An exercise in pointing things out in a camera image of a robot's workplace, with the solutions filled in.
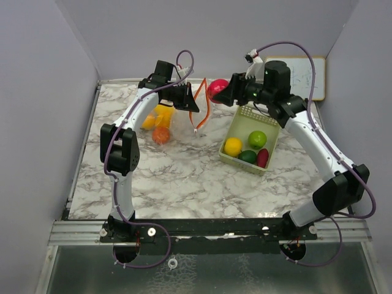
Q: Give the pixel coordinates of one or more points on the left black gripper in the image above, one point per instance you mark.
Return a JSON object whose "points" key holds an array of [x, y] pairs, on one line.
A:
{"points": [[187, 102]]}

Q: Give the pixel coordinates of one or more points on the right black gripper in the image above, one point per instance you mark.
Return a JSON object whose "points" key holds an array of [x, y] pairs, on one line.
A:
{"points": [[233, 91]]}

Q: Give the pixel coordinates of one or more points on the red toy apple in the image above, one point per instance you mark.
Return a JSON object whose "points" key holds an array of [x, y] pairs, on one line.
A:
{"points": [[215, 87]]}

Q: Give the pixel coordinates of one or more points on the clear bag orange slider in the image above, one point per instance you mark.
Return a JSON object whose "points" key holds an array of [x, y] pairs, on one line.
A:
{"points": [[187, 126]]}

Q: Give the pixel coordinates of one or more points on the yellow toy bell pepper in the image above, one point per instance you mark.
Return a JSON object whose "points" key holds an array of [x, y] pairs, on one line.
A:
{"points": [[163, 115]]}

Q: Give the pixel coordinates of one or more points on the clear zip top bag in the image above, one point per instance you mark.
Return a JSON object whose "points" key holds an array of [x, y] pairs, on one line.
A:
{"points": [[159, 121]]}

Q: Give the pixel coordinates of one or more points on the orange toy pumpkin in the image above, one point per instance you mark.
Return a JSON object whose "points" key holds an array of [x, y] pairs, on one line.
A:
{"points": [[161, 135]]}

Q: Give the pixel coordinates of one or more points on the yellow toy mango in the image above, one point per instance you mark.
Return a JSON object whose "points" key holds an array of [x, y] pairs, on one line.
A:
{"points": [[149, 122]]}

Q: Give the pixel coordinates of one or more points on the pale green plastic basket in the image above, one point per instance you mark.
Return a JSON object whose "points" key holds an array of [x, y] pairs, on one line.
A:
{"points": [[246, 120]]}

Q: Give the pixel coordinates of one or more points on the light green toy apple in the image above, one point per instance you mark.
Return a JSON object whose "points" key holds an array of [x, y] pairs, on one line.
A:
{"points": [[257, 139]]}

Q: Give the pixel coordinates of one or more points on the yellow toy lemon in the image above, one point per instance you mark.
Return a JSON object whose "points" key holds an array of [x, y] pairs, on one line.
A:
{"points": [[233, 146]]}

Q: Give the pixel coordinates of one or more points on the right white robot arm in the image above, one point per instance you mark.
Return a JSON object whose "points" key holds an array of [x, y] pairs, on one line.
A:
{"points": [[343, 180]]}

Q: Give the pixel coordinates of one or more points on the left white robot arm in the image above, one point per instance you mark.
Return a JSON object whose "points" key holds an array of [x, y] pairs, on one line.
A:
{"points": [[119, 151]]}

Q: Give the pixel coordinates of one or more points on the dark green toy lime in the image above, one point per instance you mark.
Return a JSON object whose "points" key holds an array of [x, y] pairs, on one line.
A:
{"points": [[248, 156]]}

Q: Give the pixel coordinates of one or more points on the small whiteboard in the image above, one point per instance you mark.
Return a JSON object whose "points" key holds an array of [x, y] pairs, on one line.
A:
{"points": [[301, 75]]}

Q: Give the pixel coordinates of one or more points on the dark red toy fruit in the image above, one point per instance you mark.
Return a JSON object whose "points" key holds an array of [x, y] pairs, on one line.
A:
{"points": [[263, 158]]}

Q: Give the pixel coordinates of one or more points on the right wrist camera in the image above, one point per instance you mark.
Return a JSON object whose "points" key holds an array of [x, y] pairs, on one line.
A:
{"points": [[255, 63]]}

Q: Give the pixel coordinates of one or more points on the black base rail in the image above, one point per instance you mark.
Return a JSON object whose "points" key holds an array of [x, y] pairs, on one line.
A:
{"points": [[202, 236]]}

